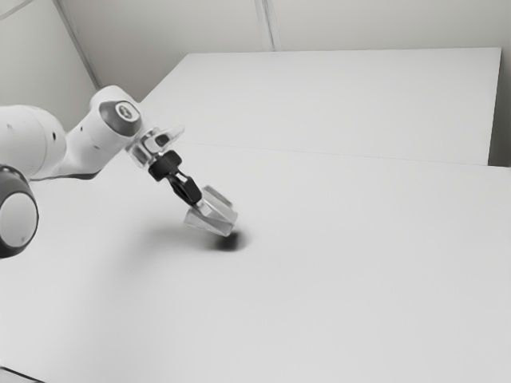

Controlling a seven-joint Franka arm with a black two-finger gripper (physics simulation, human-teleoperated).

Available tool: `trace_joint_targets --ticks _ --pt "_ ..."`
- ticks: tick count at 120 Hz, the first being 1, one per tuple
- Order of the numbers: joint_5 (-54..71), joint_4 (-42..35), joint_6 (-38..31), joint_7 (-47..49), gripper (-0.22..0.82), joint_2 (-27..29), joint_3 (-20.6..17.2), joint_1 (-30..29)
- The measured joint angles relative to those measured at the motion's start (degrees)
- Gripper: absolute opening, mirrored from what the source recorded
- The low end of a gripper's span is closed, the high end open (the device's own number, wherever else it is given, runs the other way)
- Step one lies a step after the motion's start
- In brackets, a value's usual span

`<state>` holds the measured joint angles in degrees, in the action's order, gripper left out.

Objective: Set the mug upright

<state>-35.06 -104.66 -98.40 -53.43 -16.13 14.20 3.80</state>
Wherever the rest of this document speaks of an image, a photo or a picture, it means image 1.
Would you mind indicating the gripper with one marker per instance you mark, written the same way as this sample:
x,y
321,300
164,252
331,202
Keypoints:
x,y
165,164

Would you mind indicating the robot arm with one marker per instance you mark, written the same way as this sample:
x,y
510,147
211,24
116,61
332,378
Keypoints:
x,y
92,135

